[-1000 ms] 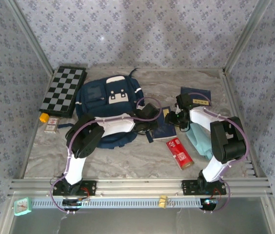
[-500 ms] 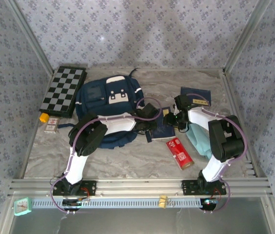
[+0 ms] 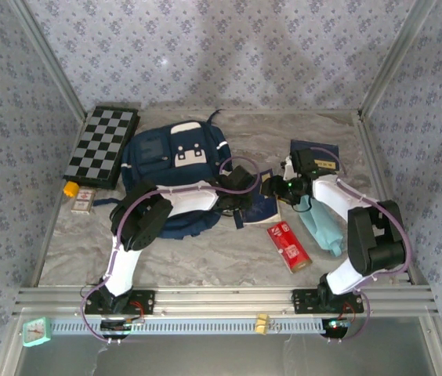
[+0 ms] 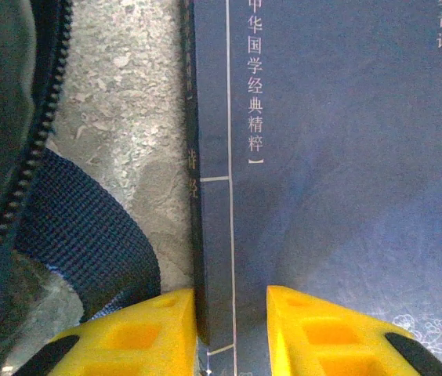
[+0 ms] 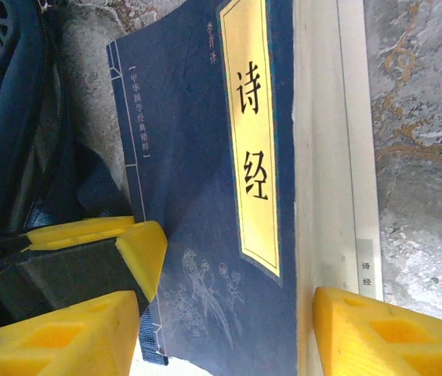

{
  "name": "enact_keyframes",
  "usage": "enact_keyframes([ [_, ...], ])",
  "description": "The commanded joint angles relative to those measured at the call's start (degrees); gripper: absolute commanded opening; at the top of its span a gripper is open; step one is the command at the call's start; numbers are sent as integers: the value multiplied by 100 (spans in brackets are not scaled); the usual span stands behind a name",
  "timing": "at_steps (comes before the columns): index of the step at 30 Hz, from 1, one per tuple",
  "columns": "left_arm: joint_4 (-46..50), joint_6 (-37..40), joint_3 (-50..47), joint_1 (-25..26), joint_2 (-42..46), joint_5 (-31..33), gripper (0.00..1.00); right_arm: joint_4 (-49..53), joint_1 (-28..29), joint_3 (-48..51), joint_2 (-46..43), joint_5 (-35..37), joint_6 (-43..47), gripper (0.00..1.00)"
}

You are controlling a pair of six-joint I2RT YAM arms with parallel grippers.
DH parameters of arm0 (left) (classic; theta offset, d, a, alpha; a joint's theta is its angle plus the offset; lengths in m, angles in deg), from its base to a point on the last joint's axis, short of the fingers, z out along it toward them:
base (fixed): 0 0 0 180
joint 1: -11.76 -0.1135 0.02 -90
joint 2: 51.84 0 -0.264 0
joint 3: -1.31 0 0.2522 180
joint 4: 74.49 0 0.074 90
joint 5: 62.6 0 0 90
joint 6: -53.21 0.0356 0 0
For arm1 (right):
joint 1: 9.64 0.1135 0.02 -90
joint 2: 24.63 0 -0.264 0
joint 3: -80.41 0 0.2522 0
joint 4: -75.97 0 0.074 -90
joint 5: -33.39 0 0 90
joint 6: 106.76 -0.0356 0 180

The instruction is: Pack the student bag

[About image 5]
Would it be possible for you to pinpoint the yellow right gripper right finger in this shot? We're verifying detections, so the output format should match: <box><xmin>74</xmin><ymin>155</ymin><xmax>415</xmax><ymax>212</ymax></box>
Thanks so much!
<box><xmin>312</xmin><ymin>284</ymin><xmax>442</xmax><ymax>376</ymax></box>

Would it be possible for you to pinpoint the navy student backpack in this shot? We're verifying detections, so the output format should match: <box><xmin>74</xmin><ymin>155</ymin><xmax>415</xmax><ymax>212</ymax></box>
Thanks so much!
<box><xmin>0</xmin><ymin>0</ymin><xmax>136</xmax><ymax>244</ymax></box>

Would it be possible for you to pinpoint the navy book short title label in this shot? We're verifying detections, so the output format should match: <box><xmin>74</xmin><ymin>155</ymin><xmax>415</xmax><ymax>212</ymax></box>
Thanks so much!
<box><xmin>105</xmin><ymin>0</ymin><xmax>385</xmax><ymax>376</ymax></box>

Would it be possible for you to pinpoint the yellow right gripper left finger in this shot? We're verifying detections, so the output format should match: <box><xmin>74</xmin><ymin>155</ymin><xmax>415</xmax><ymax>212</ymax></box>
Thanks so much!
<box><xmin>0</xmin><ymin>289</ymin><xmax>150</xmax><ymax>376</ymax></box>

